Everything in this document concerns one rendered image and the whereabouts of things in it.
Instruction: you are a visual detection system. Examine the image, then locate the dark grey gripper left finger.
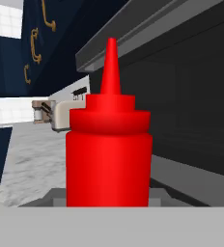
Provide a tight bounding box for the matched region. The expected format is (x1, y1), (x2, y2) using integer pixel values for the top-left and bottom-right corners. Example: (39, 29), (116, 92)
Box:
(18, 188), (68, 208)

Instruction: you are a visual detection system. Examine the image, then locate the gold cupboard handle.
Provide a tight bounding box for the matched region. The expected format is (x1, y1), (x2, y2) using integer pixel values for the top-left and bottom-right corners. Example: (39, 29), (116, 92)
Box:
(23, 64), (33, 86)
(29, 27), (42, 65)
(41, 0), (58, 33)

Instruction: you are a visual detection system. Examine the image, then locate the red condiment squeeze bottle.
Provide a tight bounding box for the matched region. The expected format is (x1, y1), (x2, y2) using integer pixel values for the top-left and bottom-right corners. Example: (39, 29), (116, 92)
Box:
(65, 37), (154, 208)

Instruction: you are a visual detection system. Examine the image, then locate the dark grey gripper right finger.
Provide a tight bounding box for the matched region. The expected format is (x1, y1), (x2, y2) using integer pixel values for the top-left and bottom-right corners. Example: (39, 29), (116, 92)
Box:
(148, 187), (193, 208)

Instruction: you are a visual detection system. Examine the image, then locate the grey range hood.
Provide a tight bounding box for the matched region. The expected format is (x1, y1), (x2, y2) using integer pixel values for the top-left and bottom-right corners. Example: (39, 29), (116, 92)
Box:
(75, 0), (224, 73)

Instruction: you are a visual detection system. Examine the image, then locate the cream toaster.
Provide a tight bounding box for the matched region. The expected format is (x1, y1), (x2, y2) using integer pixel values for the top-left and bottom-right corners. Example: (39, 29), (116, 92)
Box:
(50, 98), (88, 133)

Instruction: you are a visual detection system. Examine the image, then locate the brown and white coffee machine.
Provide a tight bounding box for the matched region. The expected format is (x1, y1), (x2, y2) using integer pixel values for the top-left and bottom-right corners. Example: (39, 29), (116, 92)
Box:
(31, 99), (57, 125)

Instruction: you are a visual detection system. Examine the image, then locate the black appliance front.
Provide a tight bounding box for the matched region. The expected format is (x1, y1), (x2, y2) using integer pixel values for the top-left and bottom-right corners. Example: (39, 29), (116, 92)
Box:
(89, 18), (224, 179)

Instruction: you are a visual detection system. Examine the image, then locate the navy wall cupboard run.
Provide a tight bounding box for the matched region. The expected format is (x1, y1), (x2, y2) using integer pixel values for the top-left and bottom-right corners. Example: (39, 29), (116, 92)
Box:
(0, 0), (131, 98)

